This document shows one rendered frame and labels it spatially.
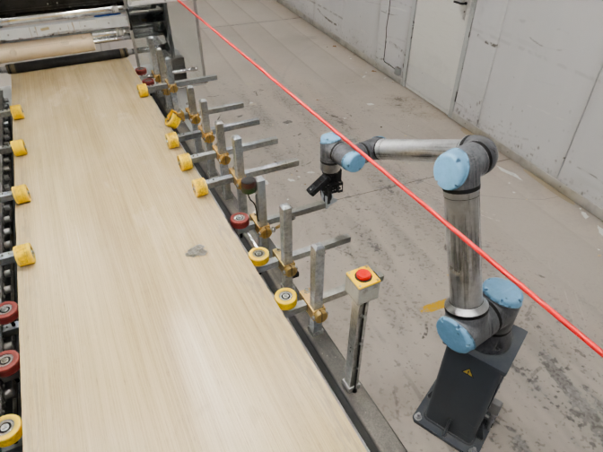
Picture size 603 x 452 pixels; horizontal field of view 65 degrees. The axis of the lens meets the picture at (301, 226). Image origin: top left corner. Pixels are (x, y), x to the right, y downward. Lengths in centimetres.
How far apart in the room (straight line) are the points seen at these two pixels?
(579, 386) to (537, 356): 23
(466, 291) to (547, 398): 120
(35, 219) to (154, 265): 65
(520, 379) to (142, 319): 193
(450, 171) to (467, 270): 35
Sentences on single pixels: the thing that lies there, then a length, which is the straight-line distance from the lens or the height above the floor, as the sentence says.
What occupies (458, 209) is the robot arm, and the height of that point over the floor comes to 125.
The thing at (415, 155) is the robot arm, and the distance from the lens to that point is 181.
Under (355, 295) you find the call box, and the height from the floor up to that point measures 118.
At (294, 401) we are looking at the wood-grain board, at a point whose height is 90.
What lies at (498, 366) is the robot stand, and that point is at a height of 60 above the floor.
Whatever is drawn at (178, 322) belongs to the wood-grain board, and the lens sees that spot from 165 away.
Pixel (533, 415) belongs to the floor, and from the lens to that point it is 269.
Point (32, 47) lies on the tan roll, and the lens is 395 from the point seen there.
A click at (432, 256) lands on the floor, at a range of 329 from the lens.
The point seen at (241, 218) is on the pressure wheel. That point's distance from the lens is 202.
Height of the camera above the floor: 212
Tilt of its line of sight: 38 degrees down
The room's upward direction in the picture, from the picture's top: straight up
